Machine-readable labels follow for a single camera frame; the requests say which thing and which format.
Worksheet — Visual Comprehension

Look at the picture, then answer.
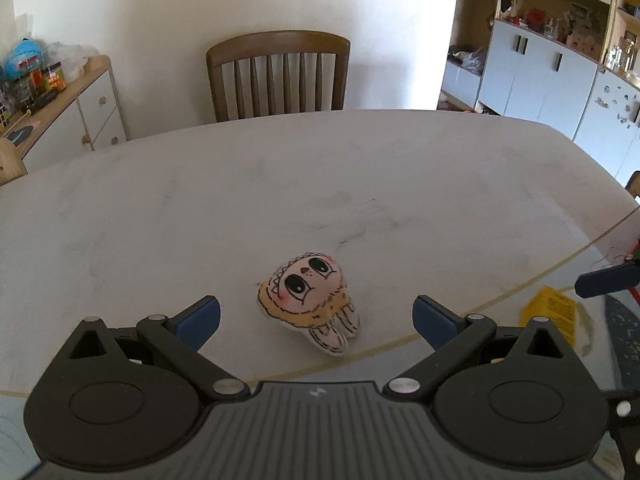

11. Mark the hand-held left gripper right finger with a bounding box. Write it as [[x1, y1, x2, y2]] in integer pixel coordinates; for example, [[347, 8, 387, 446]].
[[383, 294, 577, 404]]

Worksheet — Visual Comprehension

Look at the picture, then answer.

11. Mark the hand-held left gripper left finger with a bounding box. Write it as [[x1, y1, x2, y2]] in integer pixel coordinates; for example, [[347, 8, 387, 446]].
[[64, 294, 252, 404]]

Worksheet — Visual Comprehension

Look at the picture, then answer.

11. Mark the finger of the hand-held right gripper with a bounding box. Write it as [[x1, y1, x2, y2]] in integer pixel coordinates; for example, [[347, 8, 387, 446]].
[[574, 261, 640, 300], [602, 387, 640, 480]]

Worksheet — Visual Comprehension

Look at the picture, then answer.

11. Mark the cream doll face plush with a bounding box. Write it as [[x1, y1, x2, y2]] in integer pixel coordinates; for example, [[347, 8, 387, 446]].
[[257, 253, 362, 357]]

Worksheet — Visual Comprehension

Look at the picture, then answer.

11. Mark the yellow box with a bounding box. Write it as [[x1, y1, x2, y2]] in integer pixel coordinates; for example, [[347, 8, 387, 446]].
[[519, 285, 579, 349]]

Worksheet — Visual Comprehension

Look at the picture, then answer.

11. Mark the white wooden sideboard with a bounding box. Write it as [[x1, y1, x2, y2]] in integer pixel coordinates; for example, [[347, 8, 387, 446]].
[[0, 55, 127, 174]]

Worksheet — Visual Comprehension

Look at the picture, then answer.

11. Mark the dark jar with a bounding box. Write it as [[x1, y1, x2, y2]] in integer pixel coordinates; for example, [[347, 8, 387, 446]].
[[29, 69, 50, 99]]

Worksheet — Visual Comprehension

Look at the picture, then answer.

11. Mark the clear plastic bag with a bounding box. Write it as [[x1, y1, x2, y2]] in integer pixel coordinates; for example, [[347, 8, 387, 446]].
[[44, 42, 99, 81]]

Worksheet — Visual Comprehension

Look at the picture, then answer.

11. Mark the white wooden wall cabinet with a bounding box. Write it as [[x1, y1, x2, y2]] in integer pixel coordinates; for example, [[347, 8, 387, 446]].
[[437, 0, 640, 189]]

